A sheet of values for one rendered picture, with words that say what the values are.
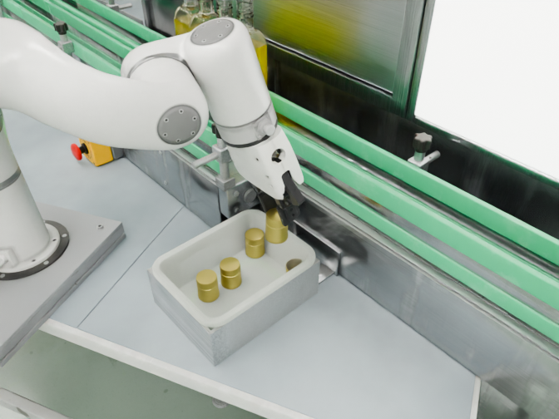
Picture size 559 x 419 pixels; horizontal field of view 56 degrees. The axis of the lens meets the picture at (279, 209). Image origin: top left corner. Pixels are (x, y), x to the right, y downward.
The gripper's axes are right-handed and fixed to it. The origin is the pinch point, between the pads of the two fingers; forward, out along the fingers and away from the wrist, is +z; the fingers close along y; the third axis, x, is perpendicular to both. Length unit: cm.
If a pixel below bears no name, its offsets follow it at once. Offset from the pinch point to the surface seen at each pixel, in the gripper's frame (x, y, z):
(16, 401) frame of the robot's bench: 63, 57, 56
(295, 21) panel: -31.3, 28.4, -5.2
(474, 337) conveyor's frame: -7.2, -28.1, 16.6
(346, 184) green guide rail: -11.8, -1.2, 5.6
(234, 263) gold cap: 8.6, 6.2, 11.1
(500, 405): -16, -29, 59
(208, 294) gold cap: 15.0, 5.5, 11.8
